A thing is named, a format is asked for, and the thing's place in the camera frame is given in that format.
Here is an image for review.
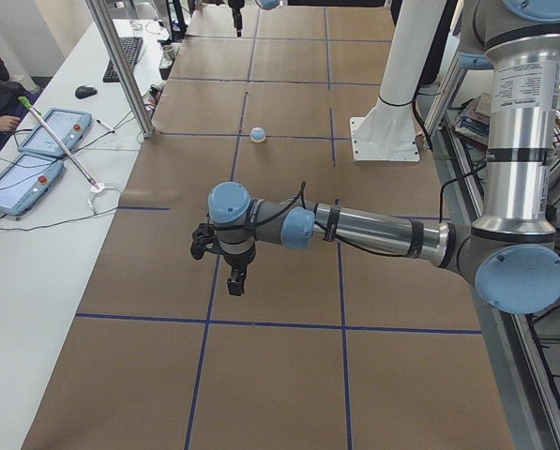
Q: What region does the black computer mouse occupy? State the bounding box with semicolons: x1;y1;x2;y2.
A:
74;85;98;99

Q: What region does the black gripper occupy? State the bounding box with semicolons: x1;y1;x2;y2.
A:
223;247;256;295

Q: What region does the small metal cup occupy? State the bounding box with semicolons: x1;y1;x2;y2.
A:
161;45;175;61

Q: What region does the stack of books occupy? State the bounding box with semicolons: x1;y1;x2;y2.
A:
454;93;492;150

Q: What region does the black marker pen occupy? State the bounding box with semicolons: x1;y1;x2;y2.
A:
96;119;116;134

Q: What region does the person's hand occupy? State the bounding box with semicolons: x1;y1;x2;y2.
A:
0;115;21;133

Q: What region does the upper teach pendant tablet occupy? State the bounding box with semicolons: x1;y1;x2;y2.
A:
19;108;93;158

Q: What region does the aluminium frame post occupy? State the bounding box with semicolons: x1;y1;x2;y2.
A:
85;0;154;139

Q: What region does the brown paper table cover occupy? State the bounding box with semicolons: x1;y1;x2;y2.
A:
23;6;513;449

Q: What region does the black computer keyboard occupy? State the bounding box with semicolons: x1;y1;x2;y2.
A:
102;36;144;83

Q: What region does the silver rod green tip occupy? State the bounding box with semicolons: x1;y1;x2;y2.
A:
18;96;105;193

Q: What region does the lower teach pendant tablet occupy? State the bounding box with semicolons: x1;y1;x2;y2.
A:
0;153;64;217

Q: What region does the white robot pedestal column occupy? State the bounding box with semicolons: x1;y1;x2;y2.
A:
350;0;447;162

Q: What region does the teach pendant tablet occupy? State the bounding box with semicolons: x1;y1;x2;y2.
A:
0;153;64;217
19;108;93;158

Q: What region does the aluminium side frame rail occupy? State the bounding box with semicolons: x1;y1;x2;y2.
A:
417;57;560;449

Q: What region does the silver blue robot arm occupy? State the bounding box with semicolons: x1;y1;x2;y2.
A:
190;1;560;314

